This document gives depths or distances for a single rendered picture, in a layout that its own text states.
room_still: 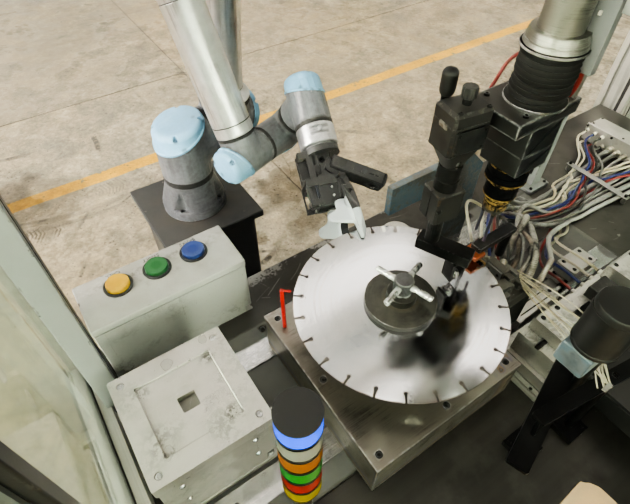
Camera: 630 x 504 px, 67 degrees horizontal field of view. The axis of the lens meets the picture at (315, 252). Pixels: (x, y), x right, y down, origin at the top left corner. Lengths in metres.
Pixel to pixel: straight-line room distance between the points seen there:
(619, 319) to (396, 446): 0.34
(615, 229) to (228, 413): 0.99
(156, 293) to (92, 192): 1.78
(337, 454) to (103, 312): 0.45
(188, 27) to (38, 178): 2.02
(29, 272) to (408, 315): 0.50
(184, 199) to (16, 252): 0.60
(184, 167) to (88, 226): 1.37
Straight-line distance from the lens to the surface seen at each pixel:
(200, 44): 0.90
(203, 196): 1.16
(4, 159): 3.05
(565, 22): 0.61
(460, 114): 0.58
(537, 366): 0.91
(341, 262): 0.79
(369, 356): 0.70
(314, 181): 0.89
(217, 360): 0.76
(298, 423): 0.42
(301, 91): 0.96
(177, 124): 1.10
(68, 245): 2.38
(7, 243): 0.60
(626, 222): 1.37
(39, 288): 0.66
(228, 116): 0.92
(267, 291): 1.01
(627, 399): 0.94
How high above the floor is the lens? 1.55
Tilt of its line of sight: 48 degrees down
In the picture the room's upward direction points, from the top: straight up
